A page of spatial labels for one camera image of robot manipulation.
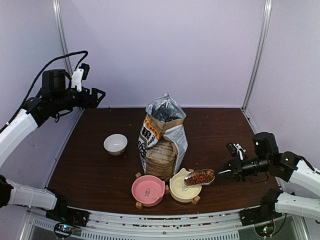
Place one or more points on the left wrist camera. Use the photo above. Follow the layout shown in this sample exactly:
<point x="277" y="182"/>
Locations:
<point x="79" y="75"/>

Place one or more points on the aluminium corner post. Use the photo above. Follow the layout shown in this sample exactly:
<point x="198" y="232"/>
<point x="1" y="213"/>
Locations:
<point x="60" y="26"/>
<point x="263" y="35"/>

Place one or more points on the brown pet food bag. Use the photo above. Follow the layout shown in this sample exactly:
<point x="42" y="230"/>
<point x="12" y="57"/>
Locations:
<point x="162" y="141"/>

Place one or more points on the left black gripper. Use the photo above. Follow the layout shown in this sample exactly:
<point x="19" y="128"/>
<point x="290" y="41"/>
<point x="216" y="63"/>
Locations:
<point x="93" y="103"/>

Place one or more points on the circuit board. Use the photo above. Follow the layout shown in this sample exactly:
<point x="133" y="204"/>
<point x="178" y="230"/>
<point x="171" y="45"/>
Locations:
<point x="264" y="230"/>
<point x="63" y="230"/>

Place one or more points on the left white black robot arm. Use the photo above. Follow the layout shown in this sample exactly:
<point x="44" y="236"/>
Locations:
<point x="60" y="93"/>

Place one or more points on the pink pet bowl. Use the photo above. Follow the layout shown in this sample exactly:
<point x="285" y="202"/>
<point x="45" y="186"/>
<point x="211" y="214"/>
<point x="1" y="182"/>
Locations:
<point x="148" y="190"/>

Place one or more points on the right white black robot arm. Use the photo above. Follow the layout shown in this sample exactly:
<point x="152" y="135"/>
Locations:
<point x="287" y="166"/>

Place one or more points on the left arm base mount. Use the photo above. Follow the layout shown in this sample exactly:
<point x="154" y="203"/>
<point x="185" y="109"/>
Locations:
<point x="65" y="214"/>

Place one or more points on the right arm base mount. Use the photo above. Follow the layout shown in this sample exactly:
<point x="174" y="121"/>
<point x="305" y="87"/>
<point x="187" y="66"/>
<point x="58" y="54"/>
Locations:
<point x="255" y="216"/>

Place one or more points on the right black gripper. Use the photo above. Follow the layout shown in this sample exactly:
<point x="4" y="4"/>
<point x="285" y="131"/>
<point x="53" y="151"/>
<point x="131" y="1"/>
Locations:
<point x="236" y="171"/>

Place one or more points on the silver metal scoop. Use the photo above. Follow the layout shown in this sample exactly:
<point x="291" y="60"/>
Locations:
<point x="200" y="178"/>

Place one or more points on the left circuit board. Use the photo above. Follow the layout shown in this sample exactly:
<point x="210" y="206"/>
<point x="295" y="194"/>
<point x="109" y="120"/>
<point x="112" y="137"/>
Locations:
<point x="63" y="230"/>

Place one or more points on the right aluminium corner post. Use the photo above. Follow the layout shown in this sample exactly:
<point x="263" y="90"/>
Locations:
<point x="263" y="35"/>

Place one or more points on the wooden bowl stand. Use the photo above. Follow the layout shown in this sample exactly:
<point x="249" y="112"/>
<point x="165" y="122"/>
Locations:
<point x="167" y="191"/>

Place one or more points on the front aluminium rail frame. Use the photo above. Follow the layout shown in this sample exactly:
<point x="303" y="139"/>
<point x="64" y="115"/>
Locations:
<point x="223" y="225"/>

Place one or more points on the left aluminium corner post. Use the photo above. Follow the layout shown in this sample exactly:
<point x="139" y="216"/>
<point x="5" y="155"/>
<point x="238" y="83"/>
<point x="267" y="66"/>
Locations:
<point x="60" y="26"/>

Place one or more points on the cream cat-ear pet bowl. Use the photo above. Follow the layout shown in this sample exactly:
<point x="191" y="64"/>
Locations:
<point x="181" y="192"/>

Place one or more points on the white ceramic bowl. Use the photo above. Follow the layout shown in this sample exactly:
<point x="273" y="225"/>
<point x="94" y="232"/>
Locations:
<point x="115" y="144"/>

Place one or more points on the right circuit board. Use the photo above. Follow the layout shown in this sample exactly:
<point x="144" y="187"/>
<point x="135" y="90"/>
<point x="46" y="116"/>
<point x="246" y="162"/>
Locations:
<point x="264" y="230"/>

